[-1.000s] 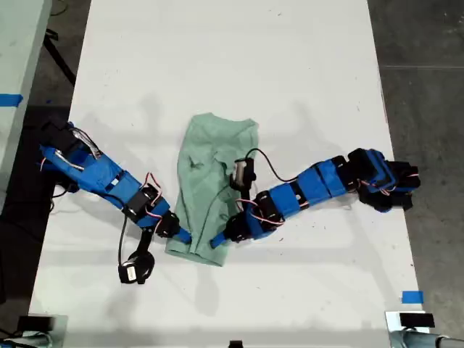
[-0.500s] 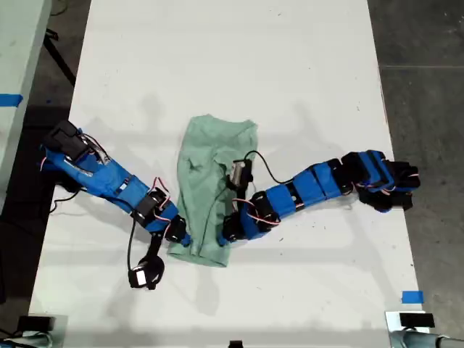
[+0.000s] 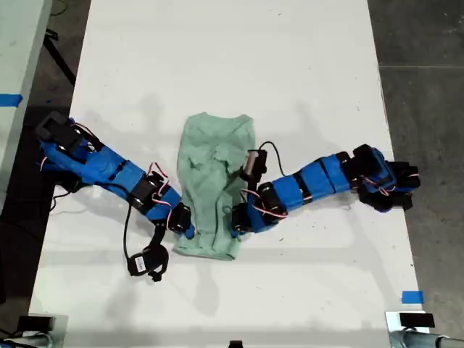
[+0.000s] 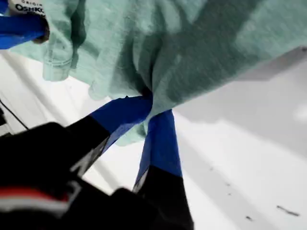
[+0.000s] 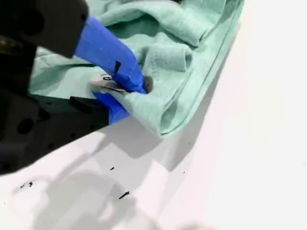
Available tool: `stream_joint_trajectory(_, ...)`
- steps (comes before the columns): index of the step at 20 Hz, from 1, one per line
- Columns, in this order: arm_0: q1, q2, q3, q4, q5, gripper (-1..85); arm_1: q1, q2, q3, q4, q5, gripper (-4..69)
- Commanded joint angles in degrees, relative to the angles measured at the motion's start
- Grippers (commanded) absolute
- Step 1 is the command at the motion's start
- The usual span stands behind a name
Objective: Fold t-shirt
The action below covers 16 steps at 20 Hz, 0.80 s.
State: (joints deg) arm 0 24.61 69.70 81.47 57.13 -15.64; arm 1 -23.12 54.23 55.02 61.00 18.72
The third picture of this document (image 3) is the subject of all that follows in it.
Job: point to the black stand bar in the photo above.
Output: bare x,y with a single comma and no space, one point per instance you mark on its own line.
58,58

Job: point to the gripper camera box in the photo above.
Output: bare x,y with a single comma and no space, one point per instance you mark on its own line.
143,262
253,163

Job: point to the grey metal tube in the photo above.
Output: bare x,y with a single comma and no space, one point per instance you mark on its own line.
417,340

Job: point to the pale green T-shirt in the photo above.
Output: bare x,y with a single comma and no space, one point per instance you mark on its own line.
206,174

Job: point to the blue tape square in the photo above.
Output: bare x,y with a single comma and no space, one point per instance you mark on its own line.
412,297

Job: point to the small black box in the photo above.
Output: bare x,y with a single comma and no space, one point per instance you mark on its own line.
34,323
417,320

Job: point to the white metal plate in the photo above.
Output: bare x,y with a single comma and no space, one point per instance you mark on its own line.
391,320

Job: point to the small black mount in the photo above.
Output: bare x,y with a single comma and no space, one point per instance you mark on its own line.
235,344

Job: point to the pale side table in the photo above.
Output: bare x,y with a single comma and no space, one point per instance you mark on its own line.
18,43

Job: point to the blue tape strip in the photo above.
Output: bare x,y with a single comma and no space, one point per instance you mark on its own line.
11,99

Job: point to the camera black stalk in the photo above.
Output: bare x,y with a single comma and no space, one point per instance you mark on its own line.
252,186
158,235

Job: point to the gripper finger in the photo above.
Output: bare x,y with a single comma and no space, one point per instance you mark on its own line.
238,236
190,233

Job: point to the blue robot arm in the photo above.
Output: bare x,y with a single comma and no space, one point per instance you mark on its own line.
108,170
315,177

